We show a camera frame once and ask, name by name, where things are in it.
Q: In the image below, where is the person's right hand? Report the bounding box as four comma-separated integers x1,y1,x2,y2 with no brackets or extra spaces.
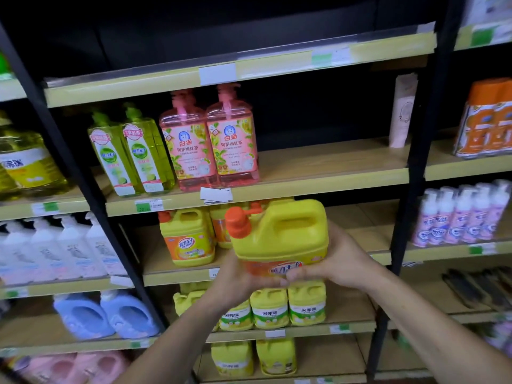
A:
286,220,387,293

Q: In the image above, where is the person's left hand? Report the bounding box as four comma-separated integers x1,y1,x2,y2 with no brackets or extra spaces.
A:
206,250,290,315

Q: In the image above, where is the yellow orange detergent jug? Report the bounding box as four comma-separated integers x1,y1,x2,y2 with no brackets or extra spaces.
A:
210,202,241,249
158,208,218,268

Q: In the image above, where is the slim green dish soap bottle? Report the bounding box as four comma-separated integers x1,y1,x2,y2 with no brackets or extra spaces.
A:
87,111,146,198

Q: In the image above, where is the yellow dish soap pump bottle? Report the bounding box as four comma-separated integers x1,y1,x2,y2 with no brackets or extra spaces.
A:
0,163,21,201
0,111,71,198

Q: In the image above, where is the person's left forearm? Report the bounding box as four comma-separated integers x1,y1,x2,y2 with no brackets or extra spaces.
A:
114,295,229,384

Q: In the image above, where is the person's right forearm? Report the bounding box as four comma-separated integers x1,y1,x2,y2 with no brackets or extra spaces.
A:
366,267,512,384

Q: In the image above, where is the pale purple white pack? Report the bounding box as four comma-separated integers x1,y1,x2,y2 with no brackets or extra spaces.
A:
412,189,439,249
428,187,457,246
462,182,495,244
444,185,477,245
478,179,512,241

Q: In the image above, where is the light blue detergent jug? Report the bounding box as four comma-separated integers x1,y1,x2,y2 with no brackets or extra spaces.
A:
52,293,116,340
100,290,161,340

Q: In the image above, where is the flat pink bottle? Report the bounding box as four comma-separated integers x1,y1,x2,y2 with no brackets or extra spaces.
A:
74,350,130,384
18,354,79,384

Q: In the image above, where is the pink purple slim bottle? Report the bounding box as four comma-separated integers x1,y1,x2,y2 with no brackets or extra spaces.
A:
482,322,512,356

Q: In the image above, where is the white printed product pack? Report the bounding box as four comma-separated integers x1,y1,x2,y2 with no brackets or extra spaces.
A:
463,0,512,27

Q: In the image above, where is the wooden shelf rack black frame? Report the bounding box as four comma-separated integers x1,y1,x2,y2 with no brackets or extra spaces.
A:
0,0,512,384

